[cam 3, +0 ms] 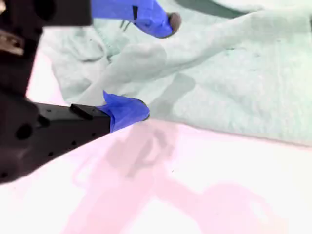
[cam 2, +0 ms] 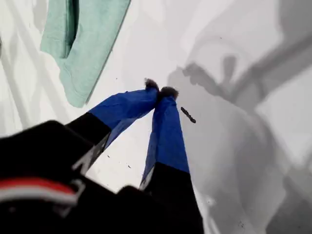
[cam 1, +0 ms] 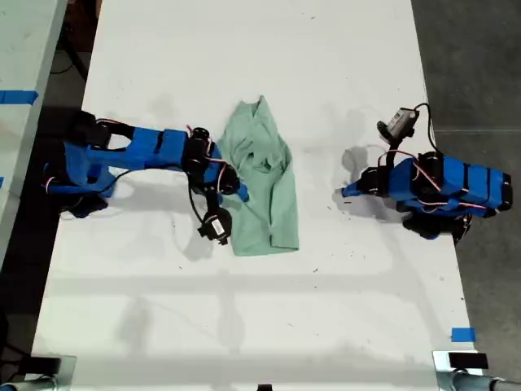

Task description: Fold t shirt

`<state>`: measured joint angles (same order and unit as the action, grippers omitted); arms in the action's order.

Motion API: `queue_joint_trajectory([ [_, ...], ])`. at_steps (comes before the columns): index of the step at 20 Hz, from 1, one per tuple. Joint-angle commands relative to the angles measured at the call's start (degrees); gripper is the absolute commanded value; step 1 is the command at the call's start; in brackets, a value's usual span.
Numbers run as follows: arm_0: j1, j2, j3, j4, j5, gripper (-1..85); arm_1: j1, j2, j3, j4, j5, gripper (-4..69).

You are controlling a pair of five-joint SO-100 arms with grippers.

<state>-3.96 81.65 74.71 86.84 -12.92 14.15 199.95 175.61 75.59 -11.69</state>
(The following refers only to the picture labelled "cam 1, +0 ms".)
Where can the short blue tape piece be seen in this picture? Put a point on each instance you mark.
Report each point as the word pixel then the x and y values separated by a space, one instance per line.
pixel 463 334

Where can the metal table clamp bracket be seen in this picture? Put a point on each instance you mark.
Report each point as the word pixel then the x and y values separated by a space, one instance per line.
pixel 67 374
pixel 441 372

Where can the black camera box with label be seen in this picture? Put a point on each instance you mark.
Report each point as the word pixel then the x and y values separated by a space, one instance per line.
pixel 217 225

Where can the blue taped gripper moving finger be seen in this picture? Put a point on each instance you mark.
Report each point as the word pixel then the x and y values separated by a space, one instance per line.
pixel 237 194
pixel 356 195

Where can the black camera stalk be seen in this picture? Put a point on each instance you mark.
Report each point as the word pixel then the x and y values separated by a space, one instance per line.
pixel 392 152
pixel 213 200

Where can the long blue tape strip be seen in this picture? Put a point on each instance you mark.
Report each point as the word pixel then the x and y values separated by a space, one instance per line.
pixel 18 97

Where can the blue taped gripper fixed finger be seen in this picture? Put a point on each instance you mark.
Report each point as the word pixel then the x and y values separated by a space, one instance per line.
pixel 244 191
pixel 354 186

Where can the white side table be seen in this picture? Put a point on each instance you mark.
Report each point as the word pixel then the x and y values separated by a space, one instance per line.
pixel 24 49

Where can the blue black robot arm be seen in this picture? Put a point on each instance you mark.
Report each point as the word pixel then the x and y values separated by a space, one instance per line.
pixel 456 183
pixel 146 150

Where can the small black box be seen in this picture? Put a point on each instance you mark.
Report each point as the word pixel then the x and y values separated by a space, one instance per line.
pixel 468 360
pixel 42 363

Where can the grey black camera box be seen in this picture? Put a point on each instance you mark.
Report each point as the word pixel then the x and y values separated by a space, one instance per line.
pixel 401 121

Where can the pale green T-shirt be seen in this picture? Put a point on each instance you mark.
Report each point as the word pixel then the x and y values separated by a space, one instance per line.
pixel 264 195

